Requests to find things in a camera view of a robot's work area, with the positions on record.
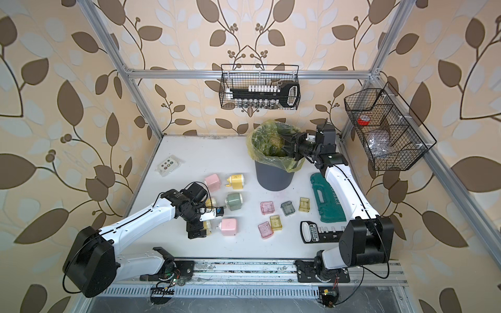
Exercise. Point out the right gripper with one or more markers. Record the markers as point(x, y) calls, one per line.
point(297, 139)

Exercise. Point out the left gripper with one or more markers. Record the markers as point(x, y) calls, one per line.
point(192, 229)

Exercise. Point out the yellow sharpener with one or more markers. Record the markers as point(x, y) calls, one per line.
point(211, 203)
point(207, 227)
point(236, 182)

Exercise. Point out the pink sharpener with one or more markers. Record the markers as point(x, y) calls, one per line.
point(213, 182)
point(228, 227)

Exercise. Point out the green pencil sharpener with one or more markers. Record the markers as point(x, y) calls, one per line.
point(234, 201)

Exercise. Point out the clear green-sharpener tray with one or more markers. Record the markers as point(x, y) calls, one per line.
point(288, 208)

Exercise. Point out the pink shavings tray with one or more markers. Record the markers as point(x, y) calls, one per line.
point(267, 208)
point(265, 229)

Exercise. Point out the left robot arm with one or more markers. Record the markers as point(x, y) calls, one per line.
point(96, 259)

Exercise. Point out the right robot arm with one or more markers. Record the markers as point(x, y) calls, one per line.
point(367, 237)

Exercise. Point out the yellow-green bin liner bag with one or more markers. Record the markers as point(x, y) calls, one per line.
point(258, 144)

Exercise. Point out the grey trash bin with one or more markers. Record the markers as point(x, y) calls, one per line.
point(272, 178)

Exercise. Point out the socket set in basket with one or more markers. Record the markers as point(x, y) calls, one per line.
point(283, 96)

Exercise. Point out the white button box in bag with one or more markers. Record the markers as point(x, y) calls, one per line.
point(169, 165)

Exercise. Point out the green plastic tool case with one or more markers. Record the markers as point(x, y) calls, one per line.
point(329, 207)

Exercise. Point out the clear plastic bag in basket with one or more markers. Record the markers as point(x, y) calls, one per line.
point(379, 143)

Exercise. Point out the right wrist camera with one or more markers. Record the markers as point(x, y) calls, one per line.
point(311, 138)

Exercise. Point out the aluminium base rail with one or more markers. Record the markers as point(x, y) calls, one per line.
point(281, 271)

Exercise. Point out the back wire basket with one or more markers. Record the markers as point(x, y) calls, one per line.
point(244, 75)

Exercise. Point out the wire basket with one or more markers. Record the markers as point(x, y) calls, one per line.
point(409, 136)
point(244, 75)

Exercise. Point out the right wire basket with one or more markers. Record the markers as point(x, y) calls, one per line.
point(409, 136)

